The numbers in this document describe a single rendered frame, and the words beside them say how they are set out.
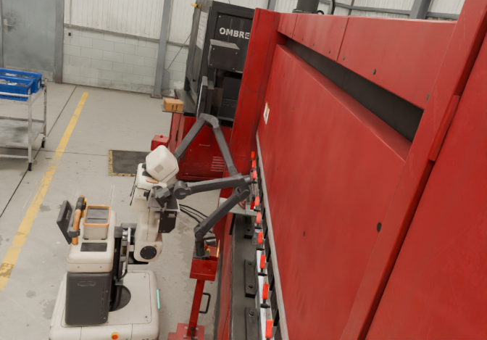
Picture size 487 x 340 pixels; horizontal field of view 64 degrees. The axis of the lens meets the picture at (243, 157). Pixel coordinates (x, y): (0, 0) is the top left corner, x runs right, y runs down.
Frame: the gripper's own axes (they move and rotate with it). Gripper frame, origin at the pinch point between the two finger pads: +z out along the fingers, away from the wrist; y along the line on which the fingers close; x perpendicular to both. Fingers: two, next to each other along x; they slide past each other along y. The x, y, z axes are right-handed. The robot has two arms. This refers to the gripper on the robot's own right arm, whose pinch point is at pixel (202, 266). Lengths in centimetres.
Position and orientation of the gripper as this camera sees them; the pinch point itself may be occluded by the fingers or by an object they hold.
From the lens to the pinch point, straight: 254.8
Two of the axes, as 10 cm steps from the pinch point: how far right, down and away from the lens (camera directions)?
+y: 10.0, -0.6, 0.3
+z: 0.5, 9.3, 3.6
